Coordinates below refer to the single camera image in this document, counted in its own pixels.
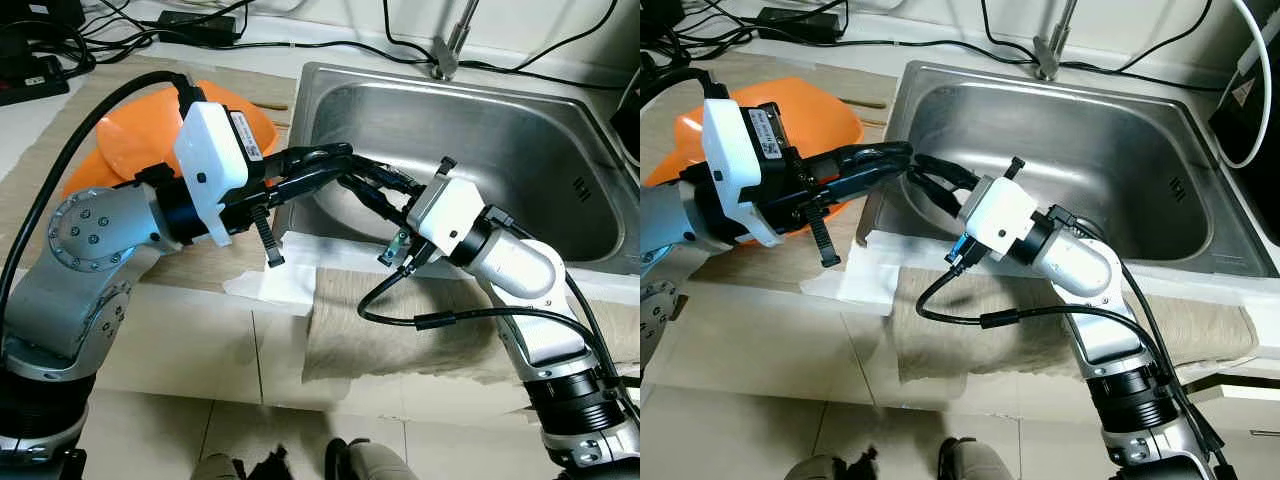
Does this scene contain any steel faucet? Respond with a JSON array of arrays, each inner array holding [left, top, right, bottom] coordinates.
[[1033, 0, 1081, 81], [430, 0, 481, 81]]

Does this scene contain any black countertop appliance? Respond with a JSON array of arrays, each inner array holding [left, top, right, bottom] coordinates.
[[1208, 0, 1280, 186]]

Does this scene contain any orange plastic plate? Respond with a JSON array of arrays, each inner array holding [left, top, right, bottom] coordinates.
[[645, 77, 863, 238], [62, 80, 281, 201]]

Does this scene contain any grey robot right foot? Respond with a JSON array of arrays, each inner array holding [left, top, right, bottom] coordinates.
[[325, 437, 421, 480], [938, 437, 1016, 480]]

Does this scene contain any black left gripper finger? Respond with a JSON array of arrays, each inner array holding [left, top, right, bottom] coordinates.
[[815, 164, 907, 207], [283, 143, 354, 173], [268, 166, 351, 206], [830, 140, 914, 172]]

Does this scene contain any black power strip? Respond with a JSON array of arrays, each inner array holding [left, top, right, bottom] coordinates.
[[0, 52, 71, 107]]

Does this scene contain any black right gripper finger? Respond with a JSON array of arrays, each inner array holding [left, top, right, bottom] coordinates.
[[908, 170, 967, 217], [345, 158, 427, 198], [910, 153, 984, 194], [350, 180, 412, 228]]

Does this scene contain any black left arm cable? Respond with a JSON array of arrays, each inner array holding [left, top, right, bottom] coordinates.
[[640, 65, 726, 141], [0, 70, 206, 321]]

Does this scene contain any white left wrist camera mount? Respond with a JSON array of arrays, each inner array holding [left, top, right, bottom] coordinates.
[[702, 98, 791, 248], [172, 100, 251, 248]]

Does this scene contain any cream base cabinet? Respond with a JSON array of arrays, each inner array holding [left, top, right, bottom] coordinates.
[[650, 290, 1111, 398], [90, 285, 546, 401]]

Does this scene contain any black power adapter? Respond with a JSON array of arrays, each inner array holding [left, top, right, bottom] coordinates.
[[158, 10, 238, 48], [755, 5, 836, 43]]

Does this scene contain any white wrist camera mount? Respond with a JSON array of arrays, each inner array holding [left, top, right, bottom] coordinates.
[[702, 98, 791, 248], [405, 172, 489, 256], [957, 175, 1041, 263], [172, 100, 251, 248]]

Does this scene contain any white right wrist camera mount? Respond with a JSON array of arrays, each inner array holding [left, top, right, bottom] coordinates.
[[405, 172, 489, 256], [957, 175, 1041, 263]]

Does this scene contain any white paper towel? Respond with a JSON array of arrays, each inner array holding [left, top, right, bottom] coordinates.
[[800, 230, 1280, 323], [222, 232, 641, 317]]

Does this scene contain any white cable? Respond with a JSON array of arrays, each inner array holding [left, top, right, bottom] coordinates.
[[1222, 0, 1280, 169]]

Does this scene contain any beige hanging cloth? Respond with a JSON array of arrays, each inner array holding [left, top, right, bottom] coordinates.
[[890, 265, 1259, 387], [300, 265, 641, 387]]

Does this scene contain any stainless steel sink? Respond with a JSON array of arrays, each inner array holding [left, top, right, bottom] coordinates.
[[272, 62, 641, 276], [860, 60, 1280, 278]]

